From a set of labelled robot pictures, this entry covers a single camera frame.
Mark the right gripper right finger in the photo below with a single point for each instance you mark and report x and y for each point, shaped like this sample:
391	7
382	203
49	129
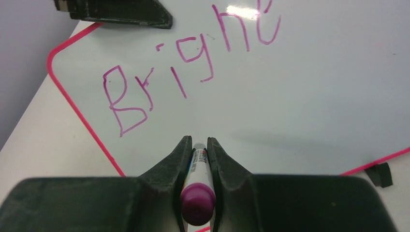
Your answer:
249	202

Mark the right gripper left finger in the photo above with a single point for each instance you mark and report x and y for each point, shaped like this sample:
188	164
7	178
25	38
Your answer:
147	203

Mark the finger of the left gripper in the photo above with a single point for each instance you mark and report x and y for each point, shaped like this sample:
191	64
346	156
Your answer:
150	13

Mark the purple whiteboard marker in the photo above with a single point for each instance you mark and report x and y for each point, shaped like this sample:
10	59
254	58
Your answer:
198	198

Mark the pink-framed whiteboard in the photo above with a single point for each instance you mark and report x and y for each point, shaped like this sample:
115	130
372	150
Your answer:
287	86

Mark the black whiteboard clip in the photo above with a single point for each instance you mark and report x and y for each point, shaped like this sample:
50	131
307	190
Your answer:
380	175

